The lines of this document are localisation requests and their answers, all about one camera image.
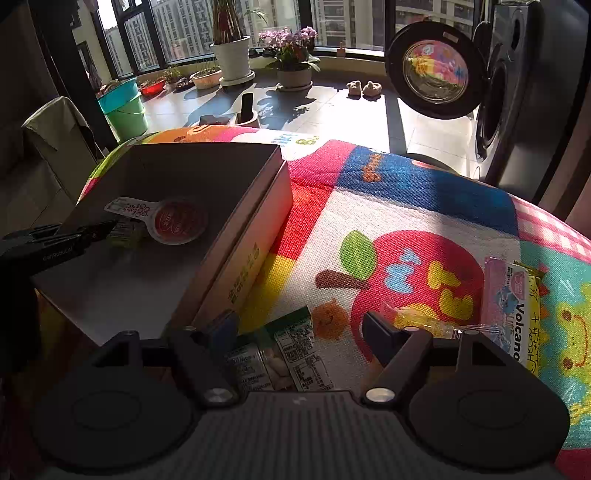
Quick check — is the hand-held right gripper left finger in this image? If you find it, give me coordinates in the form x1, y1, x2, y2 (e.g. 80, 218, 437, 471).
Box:
92, 310, 239, 408

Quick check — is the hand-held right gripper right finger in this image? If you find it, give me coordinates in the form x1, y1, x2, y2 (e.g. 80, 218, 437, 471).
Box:
361, 311, 513, 407

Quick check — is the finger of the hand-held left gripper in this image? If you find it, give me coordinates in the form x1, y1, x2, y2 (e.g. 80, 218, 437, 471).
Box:
60, 220, 120, 246

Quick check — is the small green packet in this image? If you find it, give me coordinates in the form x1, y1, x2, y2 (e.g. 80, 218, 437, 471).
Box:
107, 222, 151, 250

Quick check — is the yellow candy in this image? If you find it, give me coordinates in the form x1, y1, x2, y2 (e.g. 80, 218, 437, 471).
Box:
381, 298, 505, 341

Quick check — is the red lid jelly cup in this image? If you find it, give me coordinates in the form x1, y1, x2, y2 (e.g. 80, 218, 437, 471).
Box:
105, 196, 209, 246

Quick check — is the brown cardboard box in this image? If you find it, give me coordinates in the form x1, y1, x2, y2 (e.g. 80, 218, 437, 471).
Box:
32, 142, 295, 348

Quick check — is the pink snack packet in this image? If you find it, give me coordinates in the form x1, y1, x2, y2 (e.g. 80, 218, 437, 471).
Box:
484, 257, 532, 368

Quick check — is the yellow snack packet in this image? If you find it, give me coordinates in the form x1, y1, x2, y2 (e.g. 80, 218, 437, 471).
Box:
512, 261, 549, 376

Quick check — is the grey cloth covered chair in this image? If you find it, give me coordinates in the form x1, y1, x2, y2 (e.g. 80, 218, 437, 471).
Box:
21, 95, 105, 205

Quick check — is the green plastic bucket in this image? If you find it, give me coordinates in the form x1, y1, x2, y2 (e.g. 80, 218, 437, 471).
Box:
105, 94, 150, 142

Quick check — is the colourful printed play mat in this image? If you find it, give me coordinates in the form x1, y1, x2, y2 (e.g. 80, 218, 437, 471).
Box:
76, 124, 591, 480

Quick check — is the teal plastic bucket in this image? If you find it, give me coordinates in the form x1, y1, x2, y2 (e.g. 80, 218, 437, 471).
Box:
96, 77, 142, 116

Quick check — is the red plastic basin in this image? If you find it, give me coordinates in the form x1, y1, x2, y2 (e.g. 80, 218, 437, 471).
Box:
138, 76, 167, 97

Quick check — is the white oval planter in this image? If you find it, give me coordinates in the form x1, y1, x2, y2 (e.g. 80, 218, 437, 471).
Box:
189, 65, 223, 90

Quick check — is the black brush in white holder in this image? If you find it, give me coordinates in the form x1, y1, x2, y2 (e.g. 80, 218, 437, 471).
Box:
235, 92, 260, 127

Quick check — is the tall plant in white pot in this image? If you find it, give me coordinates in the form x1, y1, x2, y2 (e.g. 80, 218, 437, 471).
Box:
208, 0, 270, 88

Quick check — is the potted pink orchid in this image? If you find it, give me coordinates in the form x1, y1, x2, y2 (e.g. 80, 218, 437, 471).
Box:
258, 26, 322, 92

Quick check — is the round washing machine door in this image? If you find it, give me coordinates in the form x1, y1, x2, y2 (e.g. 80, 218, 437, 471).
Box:
384, 21, 488, 121

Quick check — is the grey washing machine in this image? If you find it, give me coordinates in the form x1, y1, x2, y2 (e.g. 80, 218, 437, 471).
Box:
470, 0, 588, 200

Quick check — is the black window frame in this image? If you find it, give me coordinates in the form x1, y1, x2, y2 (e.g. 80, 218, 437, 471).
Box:
90, 0, 477, 80

